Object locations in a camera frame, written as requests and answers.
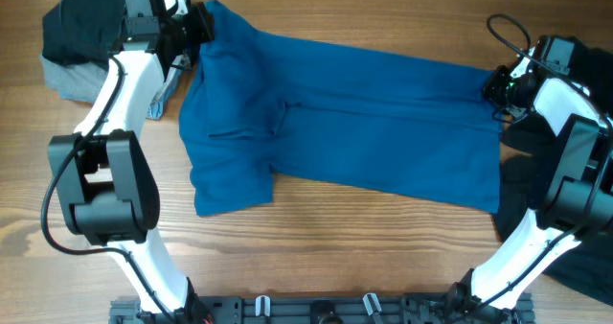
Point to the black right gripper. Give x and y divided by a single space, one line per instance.
494 90

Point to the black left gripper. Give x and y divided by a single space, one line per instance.
201 17

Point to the dark green garment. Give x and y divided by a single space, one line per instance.
588 267

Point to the blue polo shirt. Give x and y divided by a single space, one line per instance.
263 104

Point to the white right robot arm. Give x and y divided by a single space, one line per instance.
570 200

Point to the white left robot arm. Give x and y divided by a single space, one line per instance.
102 197

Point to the light blue folded garment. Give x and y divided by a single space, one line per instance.
157 107

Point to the black folded garment on stack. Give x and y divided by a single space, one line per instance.
82 31

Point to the grey folded garment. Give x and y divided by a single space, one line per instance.
78 82

